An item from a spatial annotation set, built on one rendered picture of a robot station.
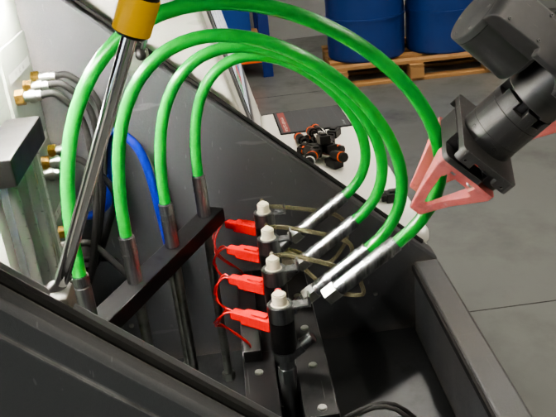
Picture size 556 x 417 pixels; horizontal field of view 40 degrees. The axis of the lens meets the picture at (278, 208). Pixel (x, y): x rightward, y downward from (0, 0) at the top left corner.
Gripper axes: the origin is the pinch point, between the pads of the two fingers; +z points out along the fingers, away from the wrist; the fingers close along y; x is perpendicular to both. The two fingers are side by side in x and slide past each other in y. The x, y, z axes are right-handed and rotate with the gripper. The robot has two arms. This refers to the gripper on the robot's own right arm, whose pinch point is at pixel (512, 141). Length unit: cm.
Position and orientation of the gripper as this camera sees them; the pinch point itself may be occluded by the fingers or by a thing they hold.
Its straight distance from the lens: 92.9
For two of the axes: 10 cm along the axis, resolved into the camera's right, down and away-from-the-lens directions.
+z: -6.2, 6.5, 4.3
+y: -7.7, -6.2, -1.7
